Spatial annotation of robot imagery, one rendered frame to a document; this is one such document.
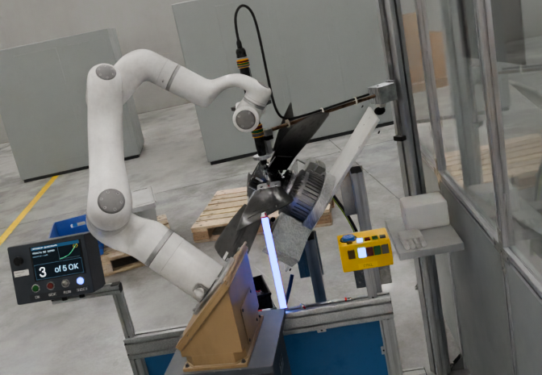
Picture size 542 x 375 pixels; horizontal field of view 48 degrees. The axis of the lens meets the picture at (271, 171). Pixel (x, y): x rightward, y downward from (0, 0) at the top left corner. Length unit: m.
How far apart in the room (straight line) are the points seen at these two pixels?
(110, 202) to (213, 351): 0.48
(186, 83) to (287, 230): 0.69
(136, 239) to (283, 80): 6.25
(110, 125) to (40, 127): 7.84
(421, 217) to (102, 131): 1.30
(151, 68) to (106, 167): 0.37
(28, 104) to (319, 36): 4.37
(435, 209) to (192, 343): 1.19
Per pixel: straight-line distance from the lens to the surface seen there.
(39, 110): 9.63
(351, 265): 1.97
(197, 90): 1.94
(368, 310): 2.08
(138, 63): 1.95
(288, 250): 2.26
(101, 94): 1.83
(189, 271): 1.71
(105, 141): 1.81
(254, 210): 2.14
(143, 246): 1.72
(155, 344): 2.18
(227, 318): 1.65
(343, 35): 7.97
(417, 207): 2.49
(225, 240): 2.43
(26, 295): 2.15
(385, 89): 2.57
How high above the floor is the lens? 1.83
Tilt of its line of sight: 15 degrees down
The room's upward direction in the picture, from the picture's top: 12 degrees counter-clockwise
